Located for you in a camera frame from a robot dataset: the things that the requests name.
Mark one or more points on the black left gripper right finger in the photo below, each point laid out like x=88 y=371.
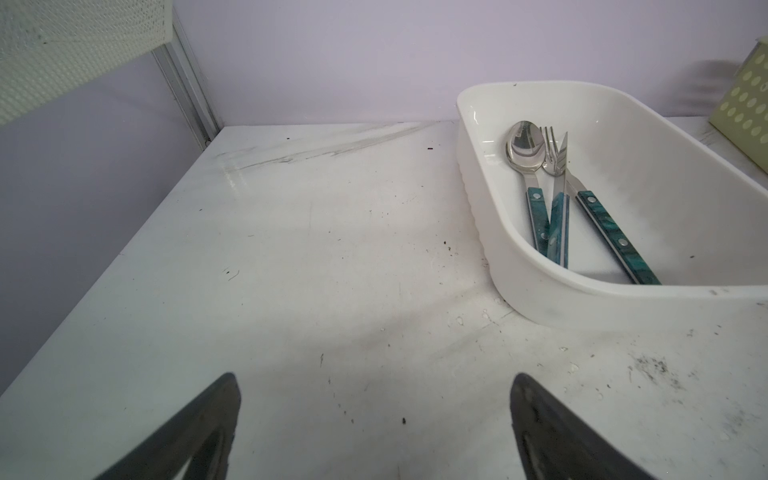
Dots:
x=554 y=443

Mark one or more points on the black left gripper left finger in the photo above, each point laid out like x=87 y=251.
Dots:
x=196 y=442

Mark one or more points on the fork with green handle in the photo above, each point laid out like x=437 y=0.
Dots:
x=618 y=242

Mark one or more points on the spoon with green handle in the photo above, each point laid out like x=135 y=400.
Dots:
x=524 y=143

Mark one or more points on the white plastic cutlery tub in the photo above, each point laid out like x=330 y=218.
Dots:
x=698 y=222

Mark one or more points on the light green perforated basket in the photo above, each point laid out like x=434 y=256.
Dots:
x=741 y=114

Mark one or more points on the upper white mesh shelf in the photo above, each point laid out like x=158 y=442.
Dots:
x=49 y=48

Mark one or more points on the knife with green handle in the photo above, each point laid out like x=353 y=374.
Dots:
x=560 y=206

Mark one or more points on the aluminium frame post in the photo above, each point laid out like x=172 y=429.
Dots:
x=183 y=75

